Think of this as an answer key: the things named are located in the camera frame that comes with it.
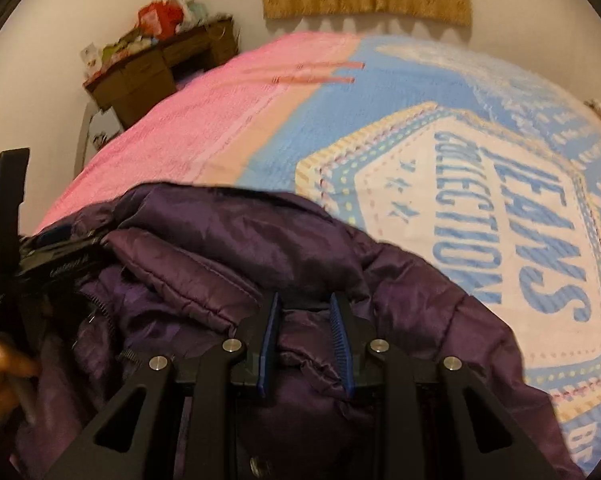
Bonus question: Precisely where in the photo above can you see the purple puffer jacket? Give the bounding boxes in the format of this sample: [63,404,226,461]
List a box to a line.
[16,183,581,479]

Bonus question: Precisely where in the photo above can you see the person's left hand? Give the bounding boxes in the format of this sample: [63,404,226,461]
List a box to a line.
[0,331,41,426]

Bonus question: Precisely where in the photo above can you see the brown wooden desk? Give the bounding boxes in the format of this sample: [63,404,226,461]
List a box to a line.
[84,15,238,129]

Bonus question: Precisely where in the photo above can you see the pink and blue blanket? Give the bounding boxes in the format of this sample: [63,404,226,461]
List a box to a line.
[43,32,601,472]

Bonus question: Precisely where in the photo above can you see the clutter on desk top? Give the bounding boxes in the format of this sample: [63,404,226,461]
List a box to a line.
[80,0,231,81]

